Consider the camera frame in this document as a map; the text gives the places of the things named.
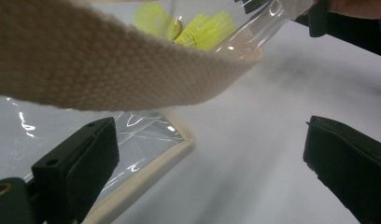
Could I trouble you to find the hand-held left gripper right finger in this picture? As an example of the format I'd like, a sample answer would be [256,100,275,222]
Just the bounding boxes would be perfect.
[303,115,381,224]

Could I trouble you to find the yellow shuttlecock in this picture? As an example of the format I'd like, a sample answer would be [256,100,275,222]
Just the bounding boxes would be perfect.
[132,2,173,40]
[205,10,238,52]
[174,12,211,50]

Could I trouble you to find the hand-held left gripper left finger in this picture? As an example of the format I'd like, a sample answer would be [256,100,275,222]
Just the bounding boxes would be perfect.
[31,117,120,224]

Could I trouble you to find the transparent bag with beige trim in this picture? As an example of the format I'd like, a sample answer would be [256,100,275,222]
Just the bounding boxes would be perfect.
[0,0,314,224]

